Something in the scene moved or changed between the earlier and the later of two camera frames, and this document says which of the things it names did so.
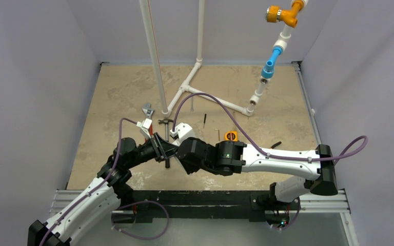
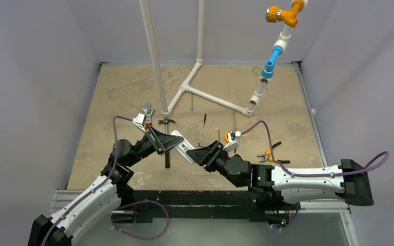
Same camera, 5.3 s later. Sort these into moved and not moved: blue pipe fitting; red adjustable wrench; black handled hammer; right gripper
Moved: right gripper
Not moved: red adjustable wrench; black handled hammer; blue pipe fitting
